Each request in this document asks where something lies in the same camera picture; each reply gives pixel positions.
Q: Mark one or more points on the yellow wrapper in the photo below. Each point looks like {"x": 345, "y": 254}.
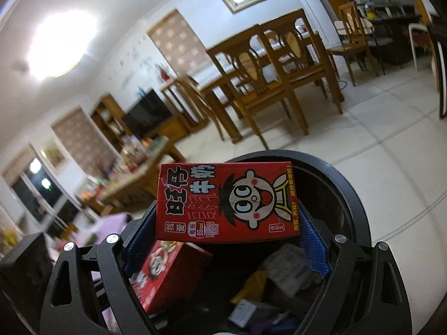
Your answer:
{"x": 251, "y": 286}

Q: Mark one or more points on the wooden open shelf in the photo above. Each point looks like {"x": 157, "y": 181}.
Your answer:
{"x": 104, "y": 103}

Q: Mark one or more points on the dark cluttered counter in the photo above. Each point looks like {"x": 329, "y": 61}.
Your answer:
{"x": 394, "y": 21}

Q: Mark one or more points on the black trash bin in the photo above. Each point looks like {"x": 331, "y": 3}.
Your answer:
{"x": 335, "y": 195}

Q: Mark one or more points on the white padded chair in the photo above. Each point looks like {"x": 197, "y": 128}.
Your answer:
{"x": 365, "y": 24}

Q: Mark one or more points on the dark glass window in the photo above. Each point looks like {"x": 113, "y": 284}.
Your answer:
{"x": 38, "y": 195}

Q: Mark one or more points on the red wall decoration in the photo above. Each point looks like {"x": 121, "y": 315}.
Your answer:
{"x": 164, "y": 73}

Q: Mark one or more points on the wooden dining table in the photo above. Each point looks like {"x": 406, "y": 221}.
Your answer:
{"x": 232, "y": 125}

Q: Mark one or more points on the purple cloth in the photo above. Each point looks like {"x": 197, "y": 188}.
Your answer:
{"x": 111, "y": 223}

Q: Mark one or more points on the red milk carton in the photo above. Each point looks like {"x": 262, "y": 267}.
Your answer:
{"x": 195, "y": 199}

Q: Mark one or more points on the small grey-white box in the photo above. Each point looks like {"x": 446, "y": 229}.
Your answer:
{"x": 255, "y": 314}

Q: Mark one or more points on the red printed box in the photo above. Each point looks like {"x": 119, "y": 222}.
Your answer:
{"x": 174, "y": 275}

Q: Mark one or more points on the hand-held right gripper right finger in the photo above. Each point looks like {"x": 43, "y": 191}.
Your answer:
{"x": 314, "y": 247}

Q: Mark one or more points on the wooden coffee table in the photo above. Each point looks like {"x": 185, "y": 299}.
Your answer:
{"x": 139, "y": 185}

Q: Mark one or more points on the curved-back wooden chair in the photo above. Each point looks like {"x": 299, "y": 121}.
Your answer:
{"x": 195, "y": 101}

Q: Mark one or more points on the white standing air conditioner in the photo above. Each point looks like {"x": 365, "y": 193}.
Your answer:
{"x": 307, "y": 3}

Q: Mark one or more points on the patterned roller blind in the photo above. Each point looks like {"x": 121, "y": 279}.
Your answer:
{"x": 83, "y": 139}
{"x": 178, "y": 42}

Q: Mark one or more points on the wooden dining chair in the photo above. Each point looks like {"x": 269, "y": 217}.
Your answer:
{"x": 249, "y": 64}
{"x": 295, "y": 43}
{"x": 351, "y": 15}

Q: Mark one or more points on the white crumpled packet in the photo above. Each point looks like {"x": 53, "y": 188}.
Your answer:
{"x": 288, "y": 268}

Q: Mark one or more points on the small framed picture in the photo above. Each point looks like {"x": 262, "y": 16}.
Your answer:
{"x": 54, "y": 155}

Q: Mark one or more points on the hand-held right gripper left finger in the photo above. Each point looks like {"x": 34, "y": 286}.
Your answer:
{"x": 139, "y": 240}

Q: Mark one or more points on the clutter of small colourful items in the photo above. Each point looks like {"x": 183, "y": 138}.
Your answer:
{"x": 132, "y": 153}

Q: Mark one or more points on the wooden television cabinet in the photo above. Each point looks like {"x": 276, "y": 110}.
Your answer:
{"x": 176, "y": 129}

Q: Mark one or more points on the round ceiling lamp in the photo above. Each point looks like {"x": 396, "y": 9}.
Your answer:
{"x": 61, "y": 42}

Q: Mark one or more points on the black flat television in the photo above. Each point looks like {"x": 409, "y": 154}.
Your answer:
{"x": 148, "y": 115}

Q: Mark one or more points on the white frame chair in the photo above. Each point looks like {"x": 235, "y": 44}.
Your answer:
{"x": 414, "y": 49}

